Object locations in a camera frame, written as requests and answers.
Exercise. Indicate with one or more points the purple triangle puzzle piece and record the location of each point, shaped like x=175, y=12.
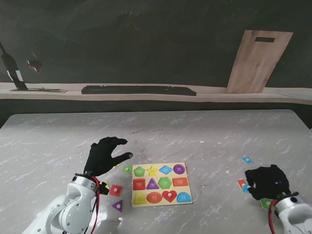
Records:
x=118, y=206

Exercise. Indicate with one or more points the yellow star puzzle piece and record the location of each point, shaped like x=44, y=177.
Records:
x=116, y=166

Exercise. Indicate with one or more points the wooden shape puzzle board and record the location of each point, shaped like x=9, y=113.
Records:
x=161, y=175

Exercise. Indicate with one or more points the dark wine bottle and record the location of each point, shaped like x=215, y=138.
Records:
x=12, y=68

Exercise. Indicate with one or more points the long wooden shelf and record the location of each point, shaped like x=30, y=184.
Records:
x=219, y=96

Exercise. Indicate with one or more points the blue semicircle puzzle piece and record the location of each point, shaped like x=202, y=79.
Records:
x=246, y=188

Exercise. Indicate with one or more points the long black tray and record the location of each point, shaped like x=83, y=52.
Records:
x=139, y=90

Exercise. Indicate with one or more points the red wine glass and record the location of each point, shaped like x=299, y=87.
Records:
x=35, y=65

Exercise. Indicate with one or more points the red heart puzzle piece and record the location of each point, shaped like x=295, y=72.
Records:
x=169, y=196

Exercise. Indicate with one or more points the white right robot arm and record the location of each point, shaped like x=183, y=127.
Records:
x=295, y=217

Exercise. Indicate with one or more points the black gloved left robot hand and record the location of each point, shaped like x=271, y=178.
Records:
x=101, y=159

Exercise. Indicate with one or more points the flat wooden coaster board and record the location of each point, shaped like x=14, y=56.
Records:
x=53, y=90

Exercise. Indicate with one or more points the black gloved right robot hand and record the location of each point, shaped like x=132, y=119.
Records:
x=270, y=182

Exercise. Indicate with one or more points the red square puzzle piece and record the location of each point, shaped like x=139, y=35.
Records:
x=115, y=190

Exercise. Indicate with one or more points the orange rectangle puzzle piece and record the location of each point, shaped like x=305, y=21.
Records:
x=241, y=182

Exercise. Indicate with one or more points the blue diamond puzzle piece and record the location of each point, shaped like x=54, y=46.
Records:
x=247, y=160

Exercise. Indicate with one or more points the wooden cutting board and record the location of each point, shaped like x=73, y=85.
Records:
x=256, y=65

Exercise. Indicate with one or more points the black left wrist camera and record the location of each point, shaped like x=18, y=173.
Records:
x=103, y=189

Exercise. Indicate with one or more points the green pentagon puzzle piece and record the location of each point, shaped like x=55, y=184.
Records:
x=265, y=203

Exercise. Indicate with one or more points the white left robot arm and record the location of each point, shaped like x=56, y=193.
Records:
x=70, y=209

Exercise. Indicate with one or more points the yellow trapezoid puzzle piece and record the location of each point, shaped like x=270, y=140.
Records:
x=106, y=184

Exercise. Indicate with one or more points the green hexagon puzzle piece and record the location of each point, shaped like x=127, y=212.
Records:
x=127, y=169

